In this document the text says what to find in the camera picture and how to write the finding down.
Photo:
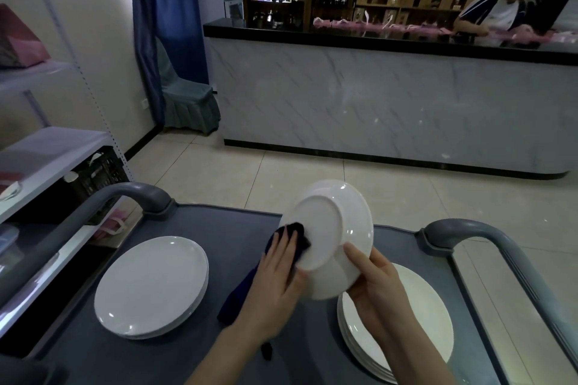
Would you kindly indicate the person's left hand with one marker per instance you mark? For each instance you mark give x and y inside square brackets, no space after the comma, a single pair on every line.
[271,299]

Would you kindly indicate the person's right hand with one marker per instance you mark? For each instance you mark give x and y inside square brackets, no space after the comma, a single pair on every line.
[384,303]

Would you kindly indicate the dark blue cleaning cloth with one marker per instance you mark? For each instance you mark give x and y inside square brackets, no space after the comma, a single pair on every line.
[239,303]

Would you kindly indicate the stack of white plates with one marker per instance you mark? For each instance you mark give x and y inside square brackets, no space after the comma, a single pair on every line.
[429,308]

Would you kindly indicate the white round plate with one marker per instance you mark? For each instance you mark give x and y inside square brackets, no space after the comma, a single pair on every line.
[334,218]
[149,283]

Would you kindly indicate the grey service cart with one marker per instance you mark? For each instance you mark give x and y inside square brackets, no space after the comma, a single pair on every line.
[203,222]

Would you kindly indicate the marble bar counter black top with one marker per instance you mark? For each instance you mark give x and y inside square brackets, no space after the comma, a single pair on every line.
[384,100]

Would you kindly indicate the black plastic crate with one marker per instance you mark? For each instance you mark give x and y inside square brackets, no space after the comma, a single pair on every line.
[106,175]

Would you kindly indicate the chair with grey-green cover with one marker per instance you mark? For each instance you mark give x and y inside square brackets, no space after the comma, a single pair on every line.
[189,105]

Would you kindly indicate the small white cup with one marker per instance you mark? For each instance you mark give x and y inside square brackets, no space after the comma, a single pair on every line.
[71,176]

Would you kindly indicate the white metal shelf rack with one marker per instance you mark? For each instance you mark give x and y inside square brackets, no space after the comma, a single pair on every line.
[49,154]

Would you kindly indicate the clear container blue lid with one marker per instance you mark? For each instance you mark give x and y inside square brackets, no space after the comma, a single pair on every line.
[8,242]

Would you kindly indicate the row of pink bags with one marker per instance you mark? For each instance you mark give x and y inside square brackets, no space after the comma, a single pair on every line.
[397,27]

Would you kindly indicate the blue curtain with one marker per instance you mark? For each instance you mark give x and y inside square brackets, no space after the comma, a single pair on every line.
[169,5]

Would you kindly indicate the black pegged stand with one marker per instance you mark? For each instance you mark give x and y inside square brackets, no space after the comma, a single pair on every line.
[553,5]

